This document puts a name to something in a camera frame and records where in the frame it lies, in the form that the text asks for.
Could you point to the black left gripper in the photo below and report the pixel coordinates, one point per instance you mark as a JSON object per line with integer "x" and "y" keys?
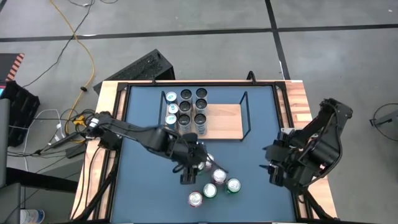
{"x": 189, "y": 154}

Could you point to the black crate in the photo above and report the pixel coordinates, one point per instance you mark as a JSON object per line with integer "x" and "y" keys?
{"x": 21, "y": 112}

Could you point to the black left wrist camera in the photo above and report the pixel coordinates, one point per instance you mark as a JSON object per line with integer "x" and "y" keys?
{"x": 190, "y": 137}

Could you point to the white Celsius can black lid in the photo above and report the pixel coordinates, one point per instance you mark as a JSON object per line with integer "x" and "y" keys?
{"x": 184, "y": 106}
{"x": 201, "y": 92}

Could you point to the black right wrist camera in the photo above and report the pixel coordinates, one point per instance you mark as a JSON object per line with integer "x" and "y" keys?
{"x": 280, "y": 137}

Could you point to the blue table mat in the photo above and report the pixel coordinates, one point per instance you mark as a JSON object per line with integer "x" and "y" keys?
{"x": 149, "y": 193}

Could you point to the grey cabinet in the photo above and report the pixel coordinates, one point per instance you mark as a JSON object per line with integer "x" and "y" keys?
{"x": 3, "y": 140}

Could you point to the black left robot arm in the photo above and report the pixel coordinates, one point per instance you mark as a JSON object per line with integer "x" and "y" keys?
{"x": 136, "y": 133}

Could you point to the red Coca-Cola can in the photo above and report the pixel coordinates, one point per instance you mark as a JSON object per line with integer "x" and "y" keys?
{"x": 219, "y": 176}
{"x": 195, "y": 199}
{"x": 209, "y": 159}

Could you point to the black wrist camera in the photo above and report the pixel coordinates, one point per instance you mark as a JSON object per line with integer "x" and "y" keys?
{"x": 190, "y": 137}
{"x": 280, "y": 137}

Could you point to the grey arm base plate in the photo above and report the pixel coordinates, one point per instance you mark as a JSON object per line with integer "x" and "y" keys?
{"x": 286, "y": 130}

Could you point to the black bench beam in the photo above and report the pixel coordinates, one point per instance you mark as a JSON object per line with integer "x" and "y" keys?
{"x": 40, "y": 180}

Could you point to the black metal table frame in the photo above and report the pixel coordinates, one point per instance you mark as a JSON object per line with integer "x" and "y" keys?
{"x": 233, "y": 83}

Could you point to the black computer case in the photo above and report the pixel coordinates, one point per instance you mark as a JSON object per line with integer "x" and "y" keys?
{"x": 140, "y": 67}

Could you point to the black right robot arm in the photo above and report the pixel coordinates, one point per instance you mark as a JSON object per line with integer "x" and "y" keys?
{"x": 320, "y": 146}

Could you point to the green Sprite can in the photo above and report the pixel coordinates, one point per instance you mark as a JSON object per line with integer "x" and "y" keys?
{"x": 210, "y": 190}
{"x": 200, "y": 166}
{"x": 233, "y": 185}

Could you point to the black power brick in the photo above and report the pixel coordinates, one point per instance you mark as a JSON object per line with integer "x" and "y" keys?
{"x": 76, "y": 151}

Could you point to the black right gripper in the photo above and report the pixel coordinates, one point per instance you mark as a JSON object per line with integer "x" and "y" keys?
{"x": 280, "y": 165}

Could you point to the grey stand leg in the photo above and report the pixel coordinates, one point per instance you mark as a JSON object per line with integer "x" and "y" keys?
{"x": 385, "y": 119}

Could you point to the black orange striped mat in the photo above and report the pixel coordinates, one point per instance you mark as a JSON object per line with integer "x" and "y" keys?
{"x": 7, "y": 65}

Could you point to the white blue container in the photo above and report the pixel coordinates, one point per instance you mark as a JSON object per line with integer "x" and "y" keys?
{"x": 31, "y": 216}

